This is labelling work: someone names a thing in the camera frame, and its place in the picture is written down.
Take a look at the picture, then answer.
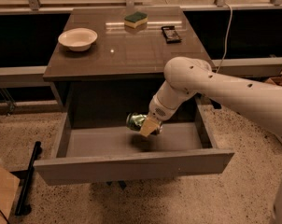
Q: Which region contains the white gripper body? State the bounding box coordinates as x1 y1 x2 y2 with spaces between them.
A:
148 94 178 121

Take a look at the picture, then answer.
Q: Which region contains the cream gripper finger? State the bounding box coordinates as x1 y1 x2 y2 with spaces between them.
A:
140 117 160 137

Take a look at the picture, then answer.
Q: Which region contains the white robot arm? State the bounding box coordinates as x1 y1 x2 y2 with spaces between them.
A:
140 57 282 142

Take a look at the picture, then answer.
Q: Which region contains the grey open top drawer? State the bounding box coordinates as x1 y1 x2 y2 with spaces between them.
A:
33 83 235 187

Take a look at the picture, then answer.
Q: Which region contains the grey cabinet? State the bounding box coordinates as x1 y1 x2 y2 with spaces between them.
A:
44 7 210 123

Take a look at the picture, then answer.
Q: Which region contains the black rectangular device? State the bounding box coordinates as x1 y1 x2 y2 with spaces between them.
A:
162 26 181 44

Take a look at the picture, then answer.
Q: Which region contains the green yellow sponge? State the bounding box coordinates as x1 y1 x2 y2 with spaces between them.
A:
124 11 148 28

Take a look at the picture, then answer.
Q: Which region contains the white ceramic bowl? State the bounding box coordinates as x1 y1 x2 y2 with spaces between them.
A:
58 28 98 52

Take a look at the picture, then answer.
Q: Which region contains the black bar on floor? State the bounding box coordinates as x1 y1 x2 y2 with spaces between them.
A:
15 141 42 216

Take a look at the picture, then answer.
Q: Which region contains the brown cardboard panel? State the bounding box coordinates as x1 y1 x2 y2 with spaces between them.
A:
0 166 20 224

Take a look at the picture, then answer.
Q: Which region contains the white cable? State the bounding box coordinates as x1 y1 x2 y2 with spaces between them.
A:
215 3 233 74

